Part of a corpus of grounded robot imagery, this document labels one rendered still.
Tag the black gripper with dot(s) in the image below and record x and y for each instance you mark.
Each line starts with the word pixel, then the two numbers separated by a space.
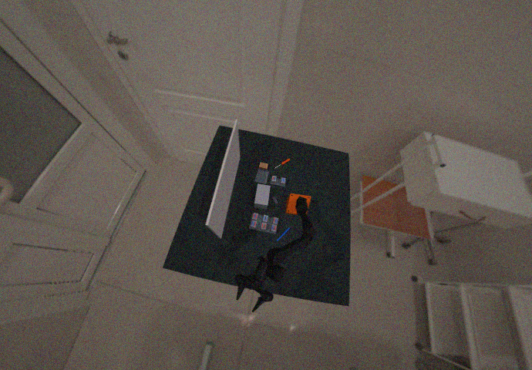
pixel 264 295

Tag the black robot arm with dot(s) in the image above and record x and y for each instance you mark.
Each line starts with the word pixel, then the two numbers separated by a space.
pixel 271 268

